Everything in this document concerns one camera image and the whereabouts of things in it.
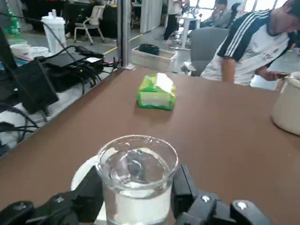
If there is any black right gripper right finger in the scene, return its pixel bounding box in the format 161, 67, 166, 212
171, 165, 281, 225

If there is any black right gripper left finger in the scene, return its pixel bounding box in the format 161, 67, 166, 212
0, 165, 105, 225

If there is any clear glass measuring cup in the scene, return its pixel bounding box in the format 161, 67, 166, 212
95, 135, 179, 225

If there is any white paper cup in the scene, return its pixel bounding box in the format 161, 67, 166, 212
10, 44, 31, 60

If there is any green tissue pack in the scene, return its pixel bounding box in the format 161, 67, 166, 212
136, 73, 177, 111

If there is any black power supply box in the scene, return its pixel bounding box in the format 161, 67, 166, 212
43, 45, 105, 93
16, 58, 60, 115

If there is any white crate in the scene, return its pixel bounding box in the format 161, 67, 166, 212
131, 44, 178, 72

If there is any grey office chair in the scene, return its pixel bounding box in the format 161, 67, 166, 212
180, 27, 231, 77

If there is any person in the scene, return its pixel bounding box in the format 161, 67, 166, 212
201, 0, 300, 91

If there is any white lidded tumbler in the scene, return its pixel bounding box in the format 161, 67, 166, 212
41, 9, 67, 56

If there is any white mesh office chair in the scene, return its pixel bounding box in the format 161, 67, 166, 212
74, 5, 106, 45

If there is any aluminium frame post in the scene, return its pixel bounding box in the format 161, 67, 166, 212
117, 0, 130, 69

